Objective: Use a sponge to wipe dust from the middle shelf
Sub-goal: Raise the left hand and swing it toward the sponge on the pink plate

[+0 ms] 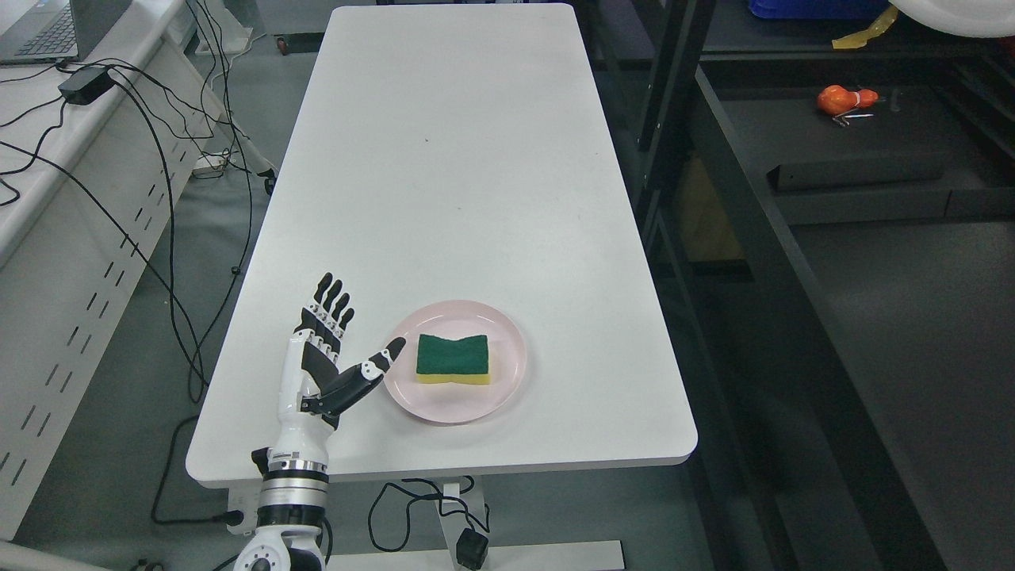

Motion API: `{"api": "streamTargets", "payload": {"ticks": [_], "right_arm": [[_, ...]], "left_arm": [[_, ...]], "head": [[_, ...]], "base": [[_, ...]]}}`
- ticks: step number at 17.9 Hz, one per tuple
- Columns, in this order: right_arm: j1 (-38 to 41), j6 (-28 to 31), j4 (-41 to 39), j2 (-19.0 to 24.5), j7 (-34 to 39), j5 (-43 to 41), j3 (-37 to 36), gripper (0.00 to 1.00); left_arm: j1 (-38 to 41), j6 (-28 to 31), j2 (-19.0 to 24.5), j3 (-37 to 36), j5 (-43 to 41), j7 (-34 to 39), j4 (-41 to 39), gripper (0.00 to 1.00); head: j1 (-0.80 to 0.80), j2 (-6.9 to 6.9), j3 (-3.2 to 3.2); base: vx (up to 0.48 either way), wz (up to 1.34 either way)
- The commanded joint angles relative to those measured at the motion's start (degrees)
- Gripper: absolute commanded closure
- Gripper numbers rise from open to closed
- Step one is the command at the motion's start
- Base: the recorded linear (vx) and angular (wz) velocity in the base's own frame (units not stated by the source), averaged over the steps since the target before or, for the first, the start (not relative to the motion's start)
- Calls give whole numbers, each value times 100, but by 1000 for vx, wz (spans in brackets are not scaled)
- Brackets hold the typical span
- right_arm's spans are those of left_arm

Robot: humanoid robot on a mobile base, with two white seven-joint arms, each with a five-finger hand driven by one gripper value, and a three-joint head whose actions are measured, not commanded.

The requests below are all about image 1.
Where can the black power adapter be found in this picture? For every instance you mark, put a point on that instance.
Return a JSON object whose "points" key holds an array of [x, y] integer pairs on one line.
{"points": [[85, 85]]}

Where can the white side desk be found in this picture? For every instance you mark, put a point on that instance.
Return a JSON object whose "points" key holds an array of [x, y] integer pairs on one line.
{"points": [[86, 194]]}

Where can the yellow tape strip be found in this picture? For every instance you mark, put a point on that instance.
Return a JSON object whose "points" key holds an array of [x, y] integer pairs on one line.
{"points": [[862, 37]]}

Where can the black power brick under table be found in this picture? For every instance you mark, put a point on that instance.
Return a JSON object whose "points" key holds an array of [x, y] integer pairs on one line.
{"points": [[470, 549]]}

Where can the black metal shelf rack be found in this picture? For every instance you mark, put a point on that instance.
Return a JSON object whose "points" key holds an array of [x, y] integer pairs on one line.
{"points": [[839, 290]]}

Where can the white power strip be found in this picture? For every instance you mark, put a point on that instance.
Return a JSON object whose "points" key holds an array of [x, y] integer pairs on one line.
{"points": [[210, 165]]}

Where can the grey laptop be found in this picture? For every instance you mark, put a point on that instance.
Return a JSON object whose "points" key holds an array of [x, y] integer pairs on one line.
{"points": [[51, 31]]}

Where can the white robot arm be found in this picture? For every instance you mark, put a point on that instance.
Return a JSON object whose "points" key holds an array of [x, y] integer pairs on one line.
{"points": [[290, 514]]}

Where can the blue plastic bin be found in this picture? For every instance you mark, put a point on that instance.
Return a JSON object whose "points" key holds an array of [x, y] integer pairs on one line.
{"points": [[818, 10]]}

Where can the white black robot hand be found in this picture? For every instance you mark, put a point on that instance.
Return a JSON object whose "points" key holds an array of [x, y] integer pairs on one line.
{"points": [[315, 391]]}

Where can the green yellow sponge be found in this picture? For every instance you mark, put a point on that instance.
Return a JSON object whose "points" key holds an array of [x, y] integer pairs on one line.
{"points": [[460, 361]]}

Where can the pink round plate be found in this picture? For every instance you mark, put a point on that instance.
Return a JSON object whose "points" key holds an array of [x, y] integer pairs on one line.
{"points": [[449, 403]]}

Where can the orange plastic toy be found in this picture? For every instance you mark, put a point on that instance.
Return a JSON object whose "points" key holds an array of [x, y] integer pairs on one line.
{"points": [[837, 100]]}

